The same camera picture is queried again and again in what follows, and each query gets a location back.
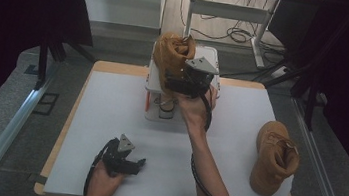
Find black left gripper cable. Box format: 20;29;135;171
82;135;118;196

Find white two-tier shoe rack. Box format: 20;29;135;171
140;39;227;130

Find white table mat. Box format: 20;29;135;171
43;63;306;196

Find white power strip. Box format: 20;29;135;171
270;64;290;81

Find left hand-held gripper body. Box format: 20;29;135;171
96;130;139;180

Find white metal desk frame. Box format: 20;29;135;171
179;0;281;70

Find black floor cables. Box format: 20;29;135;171
174;0;293;57

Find silver metal rail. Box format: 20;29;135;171
279;96;349;196
0;55;58;196

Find person's left hand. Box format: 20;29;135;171
83;159;129;196

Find black metal stand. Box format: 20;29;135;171
32;27;100;98
248;4;343;133

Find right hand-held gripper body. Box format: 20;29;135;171
179;54;222;101

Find silver strap sandal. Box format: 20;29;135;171
151;92;180;121

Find person's right hand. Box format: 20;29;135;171
172;80;219;135

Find tan suede boot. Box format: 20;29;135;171
147;29;199;98
246;117;305;196

